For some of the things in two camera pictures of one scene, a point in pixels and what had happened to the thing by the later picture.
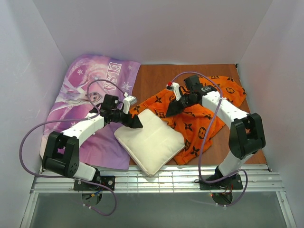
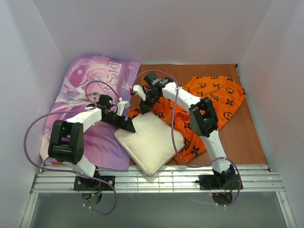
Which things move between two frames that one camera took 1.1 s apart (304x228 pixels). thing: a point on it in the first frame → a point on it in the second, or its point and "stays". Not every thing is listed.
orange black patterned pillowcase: (196, 126) stays
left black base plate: (108, 181) stays
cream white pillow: (152, 146) stays
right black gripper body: (180, 104) → (146, 106)
